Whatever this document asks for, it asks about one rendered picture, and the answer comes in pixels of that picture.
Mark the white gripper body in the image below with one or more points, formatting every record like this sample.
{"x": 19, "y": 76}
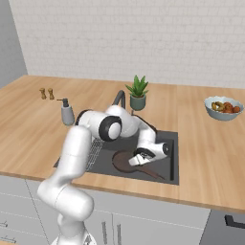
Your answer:
{"x": 139, "y": 160}

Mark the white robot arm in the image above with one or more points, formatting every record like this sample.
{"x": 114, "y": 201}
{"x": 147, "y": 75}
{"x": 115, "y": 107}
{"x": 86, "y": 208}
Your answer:
{"x": 75, "y": 150}

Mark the brown frying pan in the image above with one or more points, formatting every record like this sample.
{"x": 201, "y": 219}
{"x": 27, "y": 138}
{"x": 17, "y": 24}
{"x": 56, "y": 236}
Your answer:
{"x": 121, "y": 161}

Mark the dark grey sink basin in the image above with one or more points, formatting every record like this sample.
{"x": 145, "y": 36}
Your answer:
{"x": 166, "y": 143}

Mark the green plant in grey pot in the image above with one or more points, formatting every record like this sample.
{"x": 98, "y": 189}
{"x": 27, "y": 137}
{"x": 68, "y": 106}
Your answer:
{"x": 138, "y": 95}

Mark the dark grey tap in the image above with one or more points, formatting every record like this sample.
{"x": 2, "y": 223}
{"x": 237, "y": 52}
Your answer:
{"x": 119, "y": 95}

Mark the grey soap dispenser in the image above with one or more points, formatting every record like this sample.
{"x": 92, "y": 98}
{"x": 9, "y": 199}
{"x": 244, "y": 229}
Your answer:
{"x": 67, "y": 114}

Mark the yellow-green fruit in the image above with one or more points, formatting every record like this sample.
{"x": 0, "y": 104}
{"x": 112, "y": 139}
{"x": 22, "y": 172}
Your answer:
{"x": 217, "y": 106}

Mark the pale blue fruit bowl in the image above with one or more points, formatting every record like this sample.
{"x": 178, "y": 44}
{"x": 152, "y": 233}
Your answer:
{"x": 223, "y": 115}

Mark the red-orange fruit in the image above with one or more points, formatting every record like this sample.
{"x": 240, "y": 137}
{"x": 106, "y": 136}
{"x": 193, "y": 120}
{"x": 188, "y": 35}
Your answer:
{"x": 227, "y": 106}

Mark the dark grey dishwasher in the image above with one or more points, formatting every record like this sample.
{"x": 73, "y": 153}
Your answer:
{"x": 220, "y": 233}

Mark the small orange fruit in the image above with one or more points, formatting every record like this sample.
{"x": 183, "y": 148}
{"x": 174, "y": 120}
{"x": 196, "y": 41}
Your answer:
{"x": 236, "y": 109}

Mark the brown wooden shaker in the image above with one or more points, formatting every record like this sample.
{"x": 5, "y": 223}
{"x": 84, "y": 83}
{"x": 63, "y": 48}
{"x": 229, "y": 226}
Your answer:
{"x": 43, "y": 93}
{"x": 51, "y": 94}

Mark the grey drawer front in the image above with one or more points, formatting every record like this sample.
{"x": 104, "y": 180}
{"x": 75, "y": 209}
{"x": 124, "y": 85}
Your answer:
{"x": 16, "y": 205}
{"x": 22, "y": 227}
{"x": 28, "y": 240}
{"x": 14, "y": 186}

